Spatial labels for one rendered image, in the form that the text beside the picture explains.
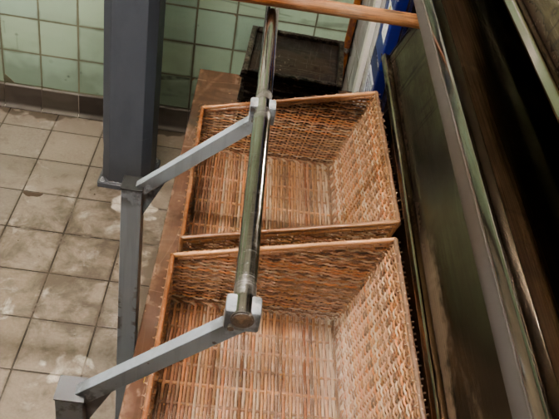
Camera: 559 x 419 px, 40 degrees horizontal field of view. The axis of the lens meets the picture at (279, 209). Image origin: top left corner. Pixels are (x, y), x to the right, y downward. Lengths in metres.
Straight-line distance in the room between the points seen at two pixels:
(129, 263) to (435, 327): 0.64
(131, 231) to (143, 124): 1.29
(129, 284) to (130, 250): 0.10
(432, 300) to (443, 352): 0.12
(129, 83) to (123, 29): 0.20
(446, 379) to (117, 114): 1.83
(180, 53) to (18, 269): 1.09
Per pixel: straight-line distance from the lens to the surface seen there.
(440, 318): 1.33
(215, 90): 2.51
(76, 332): 2.47
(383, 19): 1.68
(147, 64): 2.67
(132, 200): 1.49
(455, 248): 1.38
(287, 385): 1.64
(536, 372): 0.65
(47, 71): 3.32
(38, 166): 3.10
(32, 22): 3.24
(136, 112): 2.77
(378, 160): 1.91
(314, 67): 2.26
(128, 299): 1.68
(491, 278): 0.74
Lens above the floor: 1.88
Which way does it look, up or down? 39 degrees down
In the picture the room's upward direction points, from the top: 11 degrees clockwise
